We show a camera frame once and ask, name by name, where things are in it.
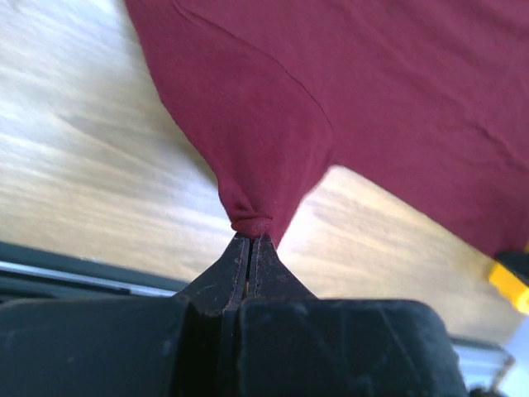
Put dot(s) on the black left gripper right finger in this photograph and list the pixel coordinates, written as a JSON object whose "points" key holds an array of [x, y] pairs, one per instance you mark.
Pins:
{"points": [[289, 343]]}

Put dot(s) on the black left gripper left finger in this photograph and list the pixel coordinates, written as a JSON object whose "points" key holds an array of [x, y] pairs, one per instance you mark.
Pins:
{"points": [[128, 345]]}

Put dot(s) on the maroon t shirt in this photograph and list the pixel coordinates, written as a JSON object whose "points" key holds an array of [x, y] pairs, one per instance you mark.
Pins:
{"points": [[427, 99]]}

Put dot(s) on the yellow plastic tray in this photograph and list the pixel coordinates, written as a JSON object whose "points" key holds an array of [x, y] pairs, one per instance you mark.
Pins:
{"points": [[509, 276]]}

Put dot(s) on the aluminium frame rail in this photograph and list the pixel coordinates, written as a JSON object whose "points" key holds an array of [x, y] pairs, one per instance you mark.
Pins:
{"points": [[28, 273]]}

